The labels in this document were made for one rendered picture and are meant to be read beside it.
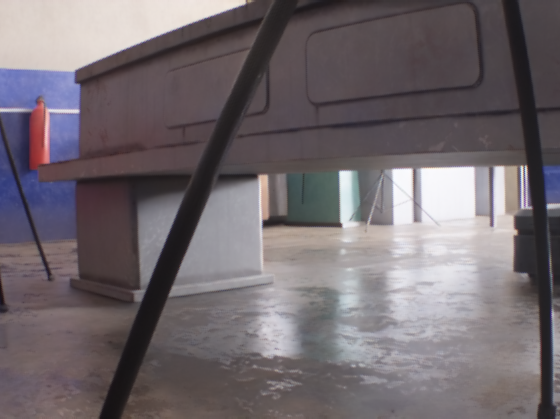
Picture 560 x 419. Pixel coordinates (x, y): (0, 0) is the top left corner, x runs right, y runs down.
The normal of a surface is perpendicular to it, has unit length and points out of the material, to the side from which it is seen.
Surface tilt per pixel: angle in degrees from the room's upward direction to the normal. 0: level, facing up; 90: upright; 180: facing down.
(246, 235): 90
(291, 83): 90
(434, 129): 90
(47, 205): 90
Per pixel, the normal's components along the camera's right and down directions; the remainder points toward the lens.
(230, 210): 0.70, 0.02
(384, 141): -0.71, 0.05
